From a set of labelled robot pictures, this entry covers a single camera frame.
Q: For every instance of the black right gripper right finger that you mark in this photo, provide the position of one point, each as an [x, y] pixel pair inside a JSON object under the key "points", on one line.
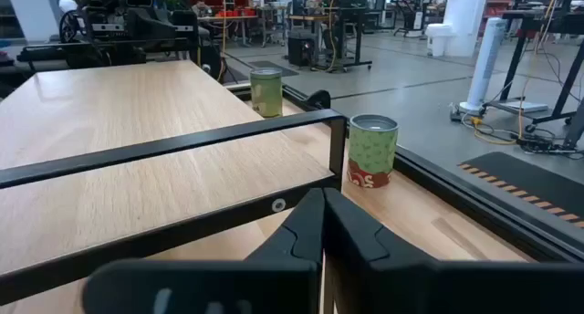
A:
{"points": [[356, 250]]}

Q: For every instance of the black equipment box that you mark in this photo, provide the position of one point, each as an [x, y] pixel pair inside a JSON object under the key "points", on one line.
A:
{"points": [[301, 50]]}

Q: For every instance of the grey floor mat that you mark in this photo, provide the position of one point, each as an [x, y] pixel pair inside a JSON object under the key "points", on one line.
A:
{"points": [[274, 68]]}

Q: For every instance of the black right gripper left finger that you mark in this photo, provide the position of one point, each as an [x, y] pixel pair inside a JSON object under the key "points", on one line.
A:
{"points": [[292, 250]]}

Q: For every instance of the tall green orange-label can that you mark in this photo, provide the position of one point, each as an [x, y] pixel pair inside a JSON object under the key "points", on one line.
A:
{"points": [[266, 95]]}

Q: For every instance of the white tower fan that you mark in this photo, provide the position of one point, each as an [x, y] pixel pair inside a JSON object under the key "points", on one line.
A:
{"points": [[486, 63]]}

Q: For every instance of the black frame rolling desk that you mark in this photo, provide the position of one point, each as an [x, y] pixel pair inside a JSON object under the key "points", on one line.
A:
{"points": [[547, 22]]}

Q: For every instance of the black power strip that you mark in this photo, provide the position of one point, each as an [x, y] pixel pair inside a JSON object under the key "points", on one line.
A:
{"points": [[538, 144]]}

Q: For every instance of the black floor mat striped edge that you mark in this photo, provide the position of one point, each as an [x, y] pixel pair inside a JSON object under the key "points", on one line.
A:
{"points": [[524, 177]]}

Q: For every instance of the wooden shelf black metal frame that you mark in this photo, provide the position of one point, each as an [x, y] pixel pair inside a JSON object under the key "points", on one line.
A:
{"points": [[137, 122]]}

